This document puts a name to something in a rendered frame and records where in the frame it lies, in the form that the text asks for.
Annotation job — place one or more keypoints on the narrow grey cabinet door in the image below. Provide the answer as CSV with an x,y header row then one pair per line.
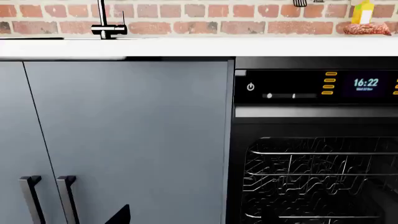
x,y
15,130

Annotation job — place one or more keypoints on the black dishwasher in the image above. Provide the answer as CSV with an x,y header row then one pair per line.
x,y
314,140

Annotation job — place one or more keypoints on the white countertop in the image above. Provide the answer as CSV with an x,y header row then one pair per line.
x,y
199,46

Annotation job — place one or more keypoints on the black slotted spatula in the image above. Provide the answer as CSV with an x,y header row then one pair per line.
x,y
300,2

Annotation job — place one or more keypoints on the red scrubbing sponge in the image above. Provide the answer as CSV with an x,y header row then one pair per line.
x,y
367,28

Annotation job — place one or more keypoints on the chrome kitchen faucet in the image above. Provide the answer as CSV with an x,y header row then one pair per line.
x,y
107,25

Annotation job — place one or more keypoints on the wide grey cabinet door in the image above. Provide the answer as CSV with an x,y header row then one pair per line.
x,y
136,140

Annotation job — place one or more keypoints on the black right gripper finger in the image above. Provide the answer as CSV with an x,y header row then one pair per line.
x,y
119,215

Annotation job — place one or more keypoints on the yellow bottle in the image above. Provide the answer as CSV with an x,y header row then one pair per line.
x,y
363,12

